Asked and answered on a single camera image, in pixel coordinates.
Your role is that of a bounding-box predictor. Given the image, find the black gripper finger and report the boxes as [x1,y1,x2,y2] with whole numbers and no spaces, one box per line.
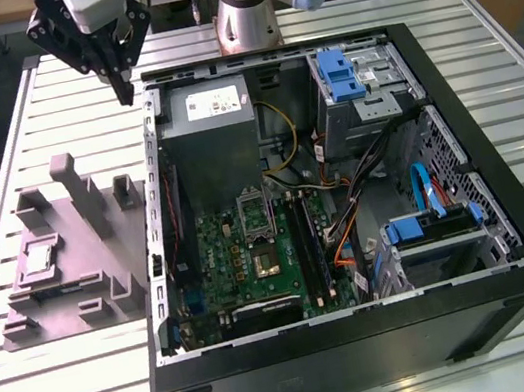
[108,0,168,105]
[21,0,130,119]

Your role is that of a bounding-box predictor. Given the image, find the silver CPU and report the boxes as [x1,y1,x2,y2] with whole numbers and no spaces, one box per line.
[16,241,57,276]

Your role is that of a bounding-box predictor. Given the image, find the CPU socket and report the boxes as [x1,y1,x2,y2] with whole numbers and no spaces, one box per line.
[249,242,286,281]

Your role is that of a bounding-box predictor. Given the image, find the grey power supply unit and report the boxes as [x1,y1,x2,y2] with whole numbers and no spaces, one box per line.
[149,73,272,218]

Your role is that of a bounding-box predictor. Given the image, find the grey parts rack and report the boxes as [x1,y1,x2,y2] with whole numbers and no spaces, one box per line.
[0,140,172,354]

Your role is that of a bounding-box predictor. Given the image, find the blue drive carrier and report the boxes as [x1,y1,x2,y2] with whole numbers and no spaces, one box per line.
[316,44,368,105]

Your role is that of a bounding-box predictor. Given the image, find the metal socket cover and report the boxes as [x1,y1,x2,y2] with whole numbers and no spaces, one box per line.
[234,185,277,247]

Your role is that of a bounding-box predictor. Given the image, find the thin locking lever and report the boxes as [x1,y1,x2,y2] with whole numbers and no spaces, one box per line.
[264,192,281,244]

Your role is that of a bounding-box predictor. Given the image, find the metal drive cage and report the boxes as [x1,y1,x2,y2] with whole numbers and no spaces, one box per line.
[303,32,436,162]

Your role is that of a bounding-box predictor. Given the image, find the RAM stick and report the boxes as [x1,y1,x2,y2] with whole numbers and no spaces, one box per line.
[29,281,85,303]

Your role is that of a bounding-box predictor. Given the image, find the green motherboard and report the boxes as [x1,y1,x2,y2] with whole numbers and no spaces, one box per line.
[152,176,366,354]

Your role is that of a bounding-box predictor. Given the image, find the black RAM slot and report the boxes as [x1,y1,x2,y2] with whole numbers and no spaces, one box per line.
[281,187,328,310]

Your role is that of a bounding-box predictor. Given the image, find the blue port connector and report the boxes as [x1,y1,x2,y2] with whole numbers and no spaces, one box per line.
[165,321,188,354]

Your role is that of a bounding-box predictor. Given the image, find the black graphics card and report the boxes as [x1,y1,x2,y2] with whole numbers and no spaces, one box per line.
[228,292,309,339]

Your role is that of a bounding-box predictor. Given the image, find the hard disk in blue carrier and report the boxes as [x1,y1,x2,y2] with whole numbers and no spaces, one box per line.
[381,198,489,250]

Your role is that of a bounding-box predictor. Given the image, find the metal disk bay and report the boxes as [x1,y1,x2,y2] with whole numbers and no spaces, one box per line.
[380,210,524,296]

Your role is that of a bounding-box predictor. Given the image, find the black PC case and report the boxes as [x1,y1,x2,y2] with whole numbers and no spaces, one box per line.
[93,0,524,392]

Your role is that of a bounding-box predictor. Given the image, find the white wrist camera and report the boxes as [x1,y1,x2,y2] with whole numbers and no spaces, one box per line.
[57,0,132,39]

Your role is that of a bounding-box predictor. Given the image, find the yellow wire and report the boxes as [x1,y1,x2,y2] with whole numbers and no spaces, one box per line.
[249,94,303,175]

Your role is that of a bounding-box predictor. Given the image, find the black cable bundle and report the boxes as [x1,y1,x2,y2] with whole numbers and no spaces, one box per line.
[305,106,441,247]

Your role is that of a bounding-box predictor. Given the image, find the orange wires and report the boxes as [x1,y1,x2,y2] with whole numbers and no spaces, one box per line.
[327,229,362,276]

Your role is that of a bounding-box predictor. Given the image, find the flat blue data cable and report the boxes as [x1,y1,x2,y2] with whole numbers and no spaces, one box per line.
[408,158,449,223]

